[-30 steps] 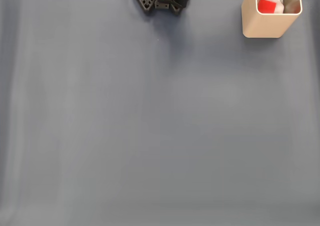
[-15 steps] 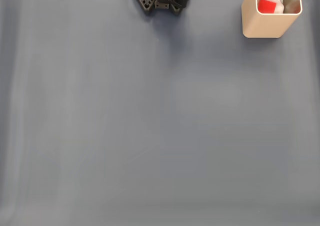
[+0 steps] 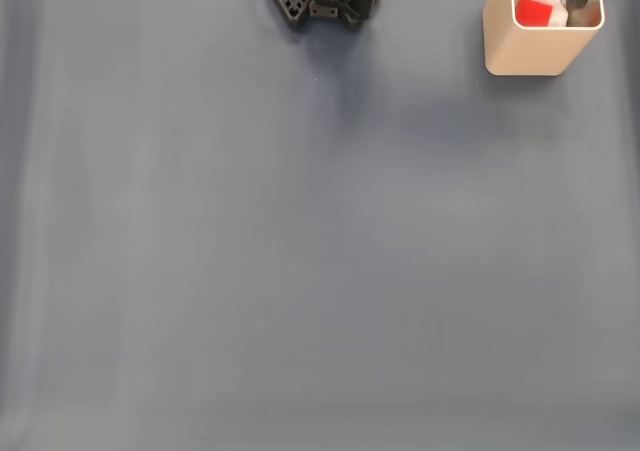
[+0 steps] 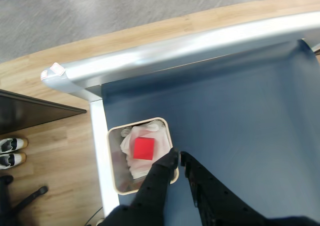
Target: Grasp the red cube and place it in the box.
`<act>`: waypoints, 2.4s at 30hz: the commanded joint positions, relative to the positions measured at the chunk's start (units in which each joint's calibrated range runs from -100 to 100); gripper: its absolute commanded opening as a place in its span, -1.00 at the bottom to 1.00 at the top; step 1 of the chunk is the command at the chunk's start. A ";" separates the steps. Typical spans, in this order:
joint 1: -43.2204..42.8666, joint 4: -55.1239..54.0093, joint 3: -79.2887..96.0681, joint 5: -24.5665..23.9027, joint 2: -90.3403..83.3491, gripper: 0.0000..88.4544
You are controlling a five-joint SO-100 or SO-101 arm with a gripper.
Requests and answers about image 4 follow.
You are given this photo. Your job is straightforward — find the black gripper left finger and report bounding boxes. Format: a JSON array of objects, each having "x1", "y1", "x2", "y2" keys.
[{"x1": 99, "y1": 148, "x2": 181, "y2": 226}]

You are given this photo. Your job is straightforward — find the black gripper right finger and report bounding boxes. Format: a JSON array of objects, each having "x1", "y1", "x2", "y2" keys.
[{"x1": 180, "y1": 150, "x2": 271, "y2": 226}]

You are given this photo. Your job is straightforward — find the red cube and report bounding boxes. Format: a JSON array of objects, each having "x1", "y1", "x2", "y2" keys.
[{"x1": 132, "y1": 137, "x2": 155, "y2": 160}]

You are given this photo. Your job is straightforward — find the beige rounded box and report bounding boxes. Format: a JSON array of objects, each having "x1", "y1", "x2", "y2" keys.
[{"x1": 106, "y1": 117, "x2": 180, "y2": 195}]

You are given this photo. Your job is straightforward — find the white crumpled paper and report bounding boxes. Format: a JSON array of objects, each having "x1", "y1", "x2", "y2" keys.
[{"x1": 119, "y1": 120, "x2": 169, "y2": 180}]

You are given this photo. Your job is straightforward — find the dark grey table mat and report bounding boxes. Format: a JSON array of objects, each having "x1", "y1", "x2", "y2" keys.
[{"x1": 101, "y1": 39, "x2": 320, "y2": 226}]

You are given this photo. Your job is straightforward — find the black office chair base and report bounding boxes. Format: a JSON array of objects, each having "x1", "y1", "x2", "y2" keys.
[{"x1": 0, "y1": 174, "x2": 49, "y2": 226}]

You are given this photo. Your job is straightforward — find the white black tan shoe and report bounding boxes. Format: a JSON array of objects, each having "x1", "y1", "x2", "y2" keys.
[
  {"x1": 0, "y1": 152, "x2": 27, "y2": 170},
  {"x1": 0, "y1": 137, "x2": 29, "y2": 153}
]

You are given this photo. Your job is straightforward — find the dark brown cabinet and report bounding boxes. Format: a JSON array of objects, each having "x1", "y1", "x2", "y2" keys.
[{"x1": 0, "y1": 89, "x2": 87, "y2": 135}]

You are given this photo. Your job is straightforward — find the grey floor rug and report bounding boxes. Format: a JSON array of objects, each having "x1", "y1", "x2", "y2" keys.
[{"x1": 0, "y1": 0, "x2": 320, "y2": 64}]

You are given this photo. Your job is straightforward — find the thin black floor cable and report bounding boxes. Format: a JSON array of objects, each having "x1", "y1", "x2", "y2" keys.
[{"x1": 84, "y1": 205, "x2": 105, "y2": 226}]

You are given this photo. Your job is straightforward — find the silver metal table frame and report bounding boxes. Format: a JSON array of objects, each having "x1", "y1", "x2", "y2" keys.
[{"x1": 41, "y1": 10, "x2": 320, "y2": 218}]

